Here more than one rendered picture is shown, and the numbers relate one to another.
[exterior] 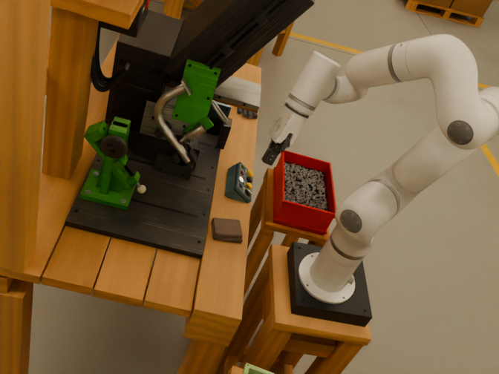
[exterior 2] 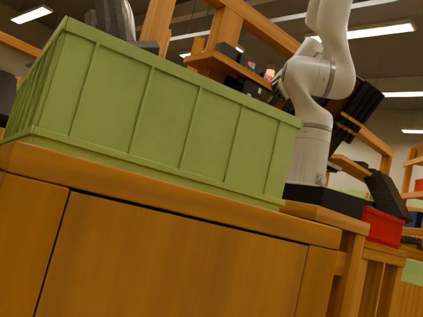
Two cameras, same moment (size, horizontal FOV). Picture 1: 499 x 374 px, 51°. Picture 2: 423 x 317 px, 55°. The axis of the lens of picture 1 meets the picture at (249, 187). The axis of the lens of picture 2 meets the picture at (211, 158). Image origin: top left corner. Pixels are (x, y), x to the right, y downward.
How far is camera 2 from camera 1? 191 cm
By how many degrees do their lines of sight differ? 74
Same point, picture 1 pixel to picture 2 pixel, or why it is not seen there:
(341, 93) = (321, 56)
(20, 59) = (148, 28)
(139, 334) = not seen: outside the picture
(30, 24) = (155, 12)
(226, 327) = not seen: hidden behind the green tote
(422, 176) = (321, 9)
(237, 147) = not seen: hidden behind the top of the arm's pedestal
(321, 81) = (303, 47)
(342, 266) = (297, 138)
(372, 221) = (294, 59)
